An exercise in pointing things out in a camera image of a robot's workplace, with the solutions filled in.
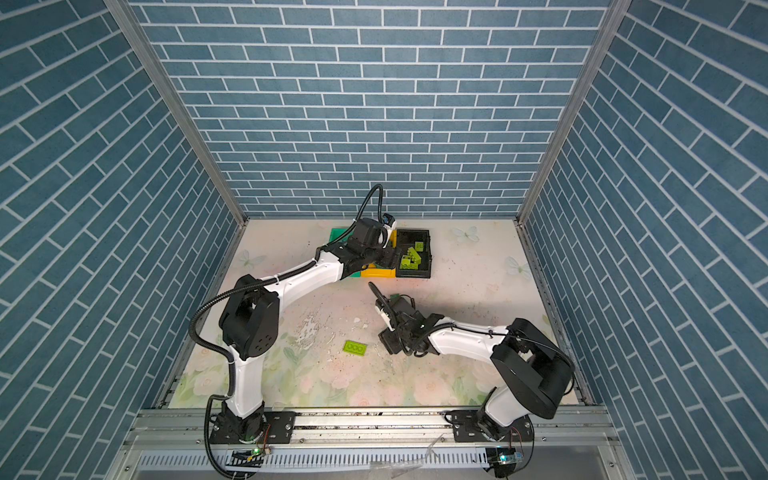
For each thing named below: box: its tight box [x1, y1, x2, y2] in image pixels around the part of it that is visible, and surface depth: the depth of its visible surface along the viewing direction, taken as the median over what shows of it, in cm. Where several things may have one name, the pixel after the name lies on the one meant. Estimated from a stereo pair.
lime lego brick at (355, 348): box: [343, 340, 368, 357], surface depth 88 cm
